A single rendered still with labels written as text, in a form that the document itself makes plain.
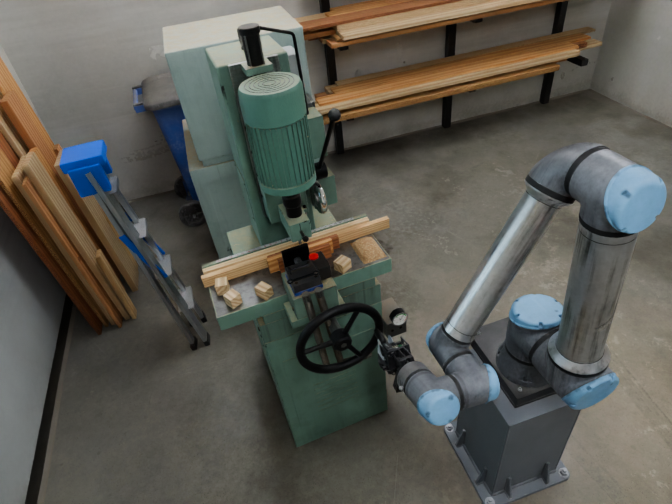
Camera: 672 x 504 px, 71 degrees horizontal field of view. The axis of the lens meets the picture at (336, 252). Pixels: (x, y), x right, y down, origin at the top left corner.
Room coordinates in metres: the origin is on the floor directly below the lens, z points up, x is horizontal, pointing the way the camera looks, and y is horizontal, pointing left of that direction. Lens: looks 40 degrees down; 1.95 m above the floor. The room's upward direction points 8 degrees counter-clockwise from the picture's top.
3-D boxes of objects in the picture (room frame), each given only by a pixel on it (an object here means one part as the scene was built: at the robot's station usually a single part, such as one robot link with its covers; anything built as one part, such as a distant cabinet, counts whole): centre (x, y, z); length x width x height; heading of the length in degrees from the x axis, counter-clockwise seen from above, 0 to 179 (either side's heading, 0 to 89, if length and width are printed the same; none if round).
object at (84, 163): (1.79, 0.89, 0.58); 0.27 x 0.25 x 1.16; 104
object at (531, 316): (0.91, -0.57, 0.79); 0.17 x 0.15 x 0.18; 14
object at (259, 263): (1.27, 0.12, 0.92); 0.68 x 0.02 x 0.04; 107
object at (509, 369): (0.92, -0.58, 0.65); 0.19 x 0.19 x 0.10
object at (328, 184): (1.49, 0.02, 1.02); 0.09 x 0.07 x 0.12; 107
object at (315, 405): (1.39, 0.15, 0.36); 0.58 x 0.45 x 0.71; 17
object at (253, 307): (1.16, 0.12, 0.87); 0.61 x 0.30 x 0.06; 107
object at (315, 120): (1.52, 0.03, 1.23); 0.09 x 0.08 x 0.15; 17
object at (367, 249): (1.25, -0.11, 0.91); 0.12 x 0.09 x 0.03; 17
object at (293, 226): (1.29, 0.12, 1.03); 0.14 x 0.07 x 0.09; 17
